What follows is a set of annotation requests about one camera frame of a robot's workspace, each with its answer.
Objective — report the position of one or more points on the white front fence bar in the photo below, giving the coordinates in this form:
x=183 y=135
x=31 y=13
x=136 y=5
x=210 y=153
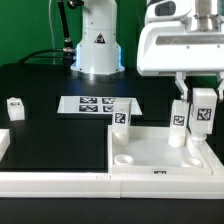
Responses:
x=72 y=185

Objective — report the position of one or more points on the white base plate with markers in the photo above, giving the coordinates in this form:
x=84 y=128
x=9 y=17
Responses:
x=86 y=105

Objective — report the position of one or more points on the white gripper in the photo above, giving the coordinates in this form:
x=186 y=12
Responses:
x=182 y=36

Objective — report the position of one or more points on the white square table top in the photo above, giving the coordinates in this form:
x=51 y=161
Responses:
x=148 y=152

